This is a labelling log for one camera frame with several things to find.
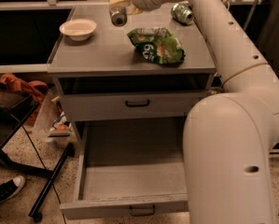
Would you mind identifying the orange cloth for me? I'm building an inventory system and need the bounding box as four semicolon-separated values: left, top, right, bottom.
0;73;49;125

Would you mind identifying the open grey middle drawer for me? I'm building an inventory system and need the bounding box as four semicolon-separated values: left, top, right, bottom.
61;117;188;219

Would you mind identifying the black cable on floor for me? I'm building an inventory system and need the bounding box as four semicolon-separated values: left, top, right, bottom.
21;121;68;224

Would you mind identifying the clear plastic bag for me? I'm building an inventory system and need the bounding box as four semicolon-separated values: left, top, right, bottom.
33;87;71;147

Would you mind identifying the blue silver redbull can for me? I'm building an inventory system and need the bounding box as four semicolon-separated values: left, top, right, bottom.
109;2;127;27

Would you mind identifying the black sneaker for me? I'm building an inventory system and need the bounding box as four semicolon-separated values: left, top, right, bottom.
0;175;25;203

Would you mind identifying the dark cabinet at right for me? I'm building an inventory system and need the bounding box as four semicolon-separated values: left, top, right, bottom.
257;0;279;86

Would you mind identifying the green chip bag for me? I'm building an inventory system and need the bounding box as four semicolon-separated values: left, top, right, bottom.
128;27;186;64

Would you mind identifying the white paper bowl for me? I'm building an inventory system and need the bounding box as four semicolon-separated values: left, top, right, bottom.
59;19;97;41

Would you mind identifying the black drawer handle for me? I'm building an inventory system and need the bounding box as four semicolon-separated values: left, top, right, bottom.
125;99;150;107
129;204;156;217

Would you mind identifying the black middle drawer handle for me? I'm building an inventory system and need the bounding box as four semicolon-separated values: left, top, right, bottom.
129;204;156;217

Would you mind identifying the black top drawer handle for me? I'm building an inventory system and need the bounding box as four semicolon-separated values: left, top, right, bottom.
125;99;150;107

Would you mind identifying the closed grey top drawer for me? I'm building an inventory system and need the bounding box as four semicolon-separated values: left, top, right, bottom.
61;91;208;121

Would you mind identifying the grey drawer cabinet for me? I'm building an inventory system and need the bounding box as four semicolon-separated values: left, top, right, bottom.
49;5;216;139

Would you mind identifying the green soda can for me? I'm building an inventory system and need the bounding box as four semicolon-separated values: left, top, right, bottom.
171;4;194;25

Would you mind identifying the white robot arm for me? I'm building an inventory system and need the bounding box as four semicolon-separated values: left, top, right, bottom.
109;0;279;224

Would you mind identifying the metal pole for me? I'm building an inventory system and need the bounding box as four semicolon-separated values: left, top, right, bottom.
244;0;259;31

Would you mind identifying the black rolling stand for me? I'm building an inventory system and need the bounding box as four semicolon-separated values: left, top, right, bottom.
0;86;76;223

